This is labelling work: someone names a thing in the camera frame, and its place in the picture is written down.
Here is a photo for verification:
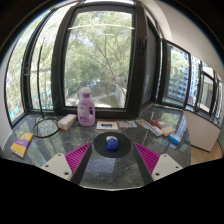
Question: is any pale printed pamphlet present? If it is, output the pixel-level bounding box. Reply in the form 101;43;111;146
117;120;138;129

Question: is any small blue box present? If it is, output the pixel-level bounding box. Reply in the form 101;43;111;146
168;132;183;145

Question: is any black wire stand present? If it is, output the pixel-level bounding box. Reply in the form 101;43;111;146
33;39;62;139

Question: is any yellow and purple box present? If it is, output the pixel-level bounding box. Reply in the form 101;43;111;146
10;131;35;159

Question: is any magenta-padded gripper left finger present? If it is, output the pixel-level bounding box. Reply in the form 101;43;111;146
40;142;94;185

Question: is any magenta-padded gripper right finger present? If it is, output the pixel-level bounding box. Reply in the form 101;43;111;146
133;142;184;185

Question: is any purple detergent bottle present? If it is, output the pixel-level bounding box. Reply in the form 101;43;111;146
76;86;97;127

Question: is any blue and white computer mouse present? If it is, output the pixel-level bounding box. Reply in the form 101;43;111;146
105;135;120;151

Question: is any red and white book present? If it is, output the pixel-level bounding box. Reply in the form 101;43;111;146
149;118;177;137

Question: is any white and orange carton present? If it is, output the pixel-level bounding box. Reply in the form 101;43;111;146
57;113;78;131

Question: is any round black mouse pad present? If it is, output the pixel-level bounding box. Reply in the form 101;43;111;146
93;131;132;159

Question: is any white booklet with dark print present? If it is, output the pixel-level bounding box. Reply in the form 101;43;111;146
96;120;120;131

